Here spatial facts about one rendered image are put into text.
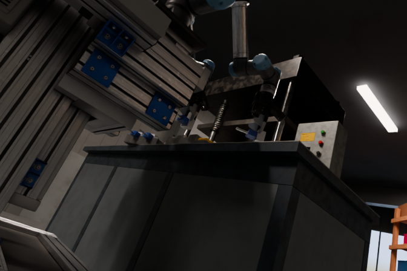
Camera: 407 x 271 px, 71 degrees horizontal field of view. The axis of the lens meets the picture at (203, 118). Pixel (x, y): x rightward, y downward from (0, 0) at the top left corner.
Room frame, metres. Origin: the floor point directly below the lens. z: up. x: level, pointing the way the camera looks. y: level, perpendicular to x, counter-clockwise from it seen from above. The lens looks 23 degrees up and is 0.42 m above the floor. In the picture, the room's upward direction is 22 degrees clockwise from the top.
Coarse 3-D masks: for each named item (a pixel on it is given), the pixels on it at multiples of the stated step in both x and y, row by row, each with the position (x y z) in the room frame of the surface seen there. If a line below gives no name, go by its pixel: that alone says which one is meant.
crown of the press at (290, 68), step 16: (288, 64) 1.89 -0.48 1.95; (304, 64) 1.83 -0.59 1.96; (224, 80) 2.51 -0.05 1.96; (240, 80) 2.31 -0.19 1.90; (256, 80) 2.14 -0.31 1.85; (288, 80) 1.89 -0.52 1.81; (304, 80) 1.86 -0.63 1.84; (320, 80) 1.98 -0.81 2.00; (208, 96) 2.67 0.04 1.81; (224, 96) 2.54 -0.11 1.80; (240, 96) 2.42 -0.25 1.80; (304, 96) 2.01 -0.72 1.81; (320, 96) 2.01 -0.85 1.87; (240, 112) 2.73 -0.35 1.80; (288, 112) 2.35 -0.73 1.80; (304, 112) 2.24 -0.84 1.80; (320, 112) 2.14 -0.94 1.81; (336, 112) 2.18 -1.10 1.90
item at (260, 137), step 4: (236, 128) 1.17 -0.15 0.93; (244, 132) 1.17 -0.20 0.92; (248, 132) 1.15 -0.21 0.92; (252, 132) 1.15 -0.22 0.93; (256, 132) 1.15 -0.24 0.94; (260, 132) 1.15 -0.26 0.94; (264, 132) 1.15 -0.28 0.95; (248, 136) 1.18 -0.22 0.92; (252, 136) 1.16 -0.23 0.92; (256, 136) 1.15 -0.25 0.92; (260, 136) 1.15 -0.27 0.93; (264, 136) 1.15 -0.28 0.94; (256, 140) 1.16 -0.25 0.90; (260, 140) 1.15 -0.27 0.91
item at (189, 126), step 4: (180, 116) 1.31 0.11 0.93; (184, 116) 1.30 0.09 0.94; (180, 120) 1.32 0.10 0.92; (184, 120) 1.31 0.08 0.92; (188, 120) 1.32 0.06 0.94; (192, 120) 1.33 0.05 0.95; (184, 124) 1.34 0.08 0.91; (188, 124) 1.33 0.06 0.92; (192, 124) 1.34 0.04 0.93; (184, 128) 1.37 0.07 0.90; (188, 128) 1.35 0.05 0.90
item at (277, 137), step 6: (288, 84) 1.88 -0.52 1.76; (294, 84) 1.86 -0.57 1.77; (288, 90) 1.87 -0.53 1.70; (288, 96) 1.86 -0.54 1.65; (288, 102) 1.86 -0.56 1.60; (282, 108) 1.87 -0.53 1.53; (288, 108) 1.87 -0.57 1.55; (192, 114) 2.82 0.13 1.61; (282, 120) 1.86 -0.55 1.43; (276, 126) 1.88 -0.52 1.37; (282, 126) 1.86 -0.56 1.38; (186, 132) 2.82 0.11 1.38; (276, 132) 1.87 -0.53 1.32; (282, 132) 1.88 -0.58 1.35; (276, 138) 1.86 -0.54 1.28
